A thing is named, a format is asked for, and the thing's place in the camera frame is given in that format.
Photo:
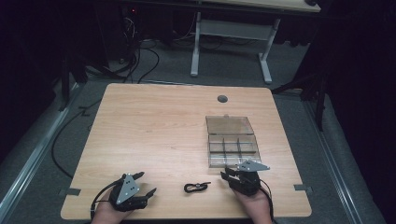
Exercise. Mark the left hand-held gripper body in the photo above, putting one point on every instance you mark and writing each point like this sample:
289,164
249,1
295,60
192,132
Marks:
127,190

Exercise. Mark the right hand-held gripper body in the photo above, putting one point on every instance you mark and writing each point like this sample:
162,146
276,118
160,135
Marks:
249,179

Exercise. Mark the clear plastic compartment box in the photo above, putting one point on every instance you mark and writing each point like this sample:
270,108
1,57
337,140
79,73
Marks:
232,143

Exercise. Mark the person's left hand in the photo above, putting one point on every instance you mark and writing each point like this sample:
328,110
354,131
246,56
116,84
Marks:
107,212

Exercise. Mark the grey tape strip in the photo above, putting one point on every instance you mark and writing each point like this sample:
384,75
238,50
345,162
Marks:
302,187
72,192

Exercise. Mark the black metal stand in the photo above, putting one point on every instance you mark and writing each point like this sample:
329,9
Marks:
314,90
70,74

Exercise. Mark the metal floor rail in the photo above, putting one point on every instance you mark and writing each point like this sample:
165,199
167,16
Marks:
333,161
34,152

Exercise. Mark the white metal frame desk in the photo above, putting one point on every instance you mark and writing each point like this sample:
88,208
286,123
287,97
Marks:
232,29

